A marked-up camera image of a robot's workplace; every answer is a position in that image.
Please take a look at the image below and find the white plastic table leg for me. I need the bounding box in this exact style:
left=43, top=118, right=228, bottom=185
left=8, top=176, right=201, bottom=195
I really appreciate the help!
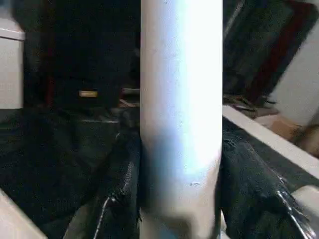
left=139, top=0, right=223, bottom=239

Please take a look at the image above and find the black work mat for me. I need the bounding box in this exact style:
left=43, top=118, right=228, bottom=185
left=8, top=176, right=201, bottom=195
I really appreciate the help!
left=0, top=107, right=319, bottom=239

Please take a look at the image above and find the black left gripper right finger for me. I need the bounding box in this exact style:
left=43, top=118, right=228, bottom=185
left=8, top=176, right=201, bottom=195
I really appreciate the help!
left=219, top=136, right=318, bottom=239

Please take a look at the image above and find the dark panel with red edge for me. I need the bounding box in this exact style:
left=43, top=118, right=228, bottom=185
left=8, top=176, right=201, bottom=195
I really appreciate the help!
left=222, top=0, right=319, bottom=118

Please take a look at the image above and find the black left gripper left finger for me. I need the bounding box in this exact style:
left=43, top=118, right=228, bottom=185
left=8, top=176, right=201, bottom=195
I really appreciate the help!
left=65, top=129, right=143, bottom=239

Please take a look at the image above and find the white plastic table top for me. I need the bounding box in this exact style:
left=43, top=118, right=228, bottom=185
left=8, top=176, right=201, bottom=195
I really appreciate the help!
left=0, top=105, right=319, bottom=239

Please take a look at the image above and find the black furniture with yellow label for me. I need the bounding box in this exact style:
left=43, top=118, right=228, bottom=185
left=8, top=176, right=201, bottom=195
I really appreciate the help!
left=22, top=0, right=143, bottom=113

